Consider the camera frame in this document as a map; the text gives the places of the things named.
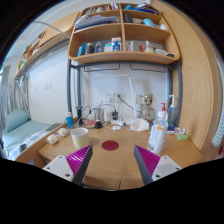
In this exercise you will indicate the white power strip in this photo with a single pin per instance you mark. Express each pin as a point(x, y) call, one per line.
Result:
point(117, 122)

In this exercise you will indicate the black electric shaver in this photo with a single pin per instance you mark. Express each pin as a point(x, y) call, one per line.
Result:
point(79, 115)

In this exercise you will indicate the green soap box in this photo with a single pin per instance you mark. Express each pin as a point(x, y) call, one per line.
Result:
point(182, 136)

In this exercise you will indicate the white red-pump lotion bottle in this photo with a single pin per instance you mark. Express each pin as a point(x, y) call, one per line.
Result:
point(163, 106)

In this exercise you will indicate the white wall switch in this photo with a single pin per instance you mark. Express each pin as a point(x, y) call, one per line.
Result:
point(47, 85)

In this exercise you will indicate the black charger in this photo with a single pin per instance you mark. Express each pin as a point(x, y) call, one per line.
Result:
point(115, 115)

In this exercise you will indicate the grey metal frame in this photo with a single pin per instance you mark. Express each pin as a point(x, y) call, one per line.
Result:
point(69, 86)

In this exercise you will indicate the flat round red coaster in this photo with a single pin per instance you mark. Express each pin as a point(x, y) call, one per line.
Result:
point(110, 145)

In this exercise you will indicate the blue spray bottle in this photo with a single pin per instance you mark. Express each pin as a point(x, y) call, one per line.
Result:
point(172, 113)

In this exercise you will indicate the cream ceramic cup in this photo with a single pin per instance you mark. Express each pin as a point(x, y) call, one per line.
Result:
point(80, 139)

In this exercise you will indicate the small white oval case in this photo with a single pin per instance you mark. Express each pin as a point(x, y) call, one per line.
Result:
point(117, 127)

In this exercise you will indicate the white crumpled bag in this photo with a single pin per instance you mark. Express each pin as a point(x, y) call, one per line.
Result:
point(139, 125)

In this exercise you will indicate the teal pillow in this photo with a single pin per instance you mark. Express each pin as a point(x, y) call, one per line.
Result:
point(16, 120)

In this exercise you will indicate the bed with teal sheet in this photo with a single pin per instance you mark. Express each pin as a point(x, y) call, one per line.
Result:
point(23, 133)

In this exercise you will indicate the blue tube with white cap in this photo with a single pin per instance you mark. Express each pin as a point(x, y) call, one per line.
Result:
point(69, 120)

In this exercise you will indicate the small white box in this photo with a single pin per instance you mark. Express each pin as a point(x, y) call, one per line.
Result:
point(180, 130)

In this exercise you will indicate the clear plastic water bottle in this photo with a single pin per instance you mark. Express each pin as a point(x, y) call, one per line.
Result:
point(156, 136)

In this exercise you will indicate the patterned grey curtain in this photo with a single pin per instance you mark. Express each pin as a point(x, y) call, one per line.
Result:
point(15, 95)

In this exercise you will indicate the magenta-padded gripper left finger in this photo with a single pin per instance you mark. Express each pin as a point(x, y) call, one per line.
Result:
point(58, 166)

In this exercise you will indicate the wooden tree figurine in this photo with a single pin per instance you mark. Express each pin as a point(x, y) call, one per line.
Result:
point(148, 110)

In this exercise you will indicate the white desk lamp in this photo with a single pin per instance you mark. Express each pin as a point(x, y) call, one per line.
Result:
point(130, 87)

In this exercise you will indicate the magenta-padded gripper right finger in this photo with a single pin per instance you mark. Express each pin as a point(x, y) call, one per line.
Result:
point(165, 166)

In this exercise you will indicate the small blue red box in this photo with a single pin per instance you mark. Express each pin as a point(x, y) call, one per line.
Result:
point(171, 129)

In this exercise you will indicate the long wooden bunk rail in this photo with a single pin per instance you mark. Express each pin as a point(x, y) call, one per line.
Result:
point(50, 43)

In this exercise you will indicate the plastic-wrapped bun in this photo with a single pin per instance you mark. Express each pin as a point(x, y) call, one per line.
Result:
point(52, 139)
point(63, 132)

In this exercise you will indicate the wooden shelf unit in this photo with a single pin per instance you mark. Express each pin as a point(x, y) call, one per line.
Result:
point(123, 33)

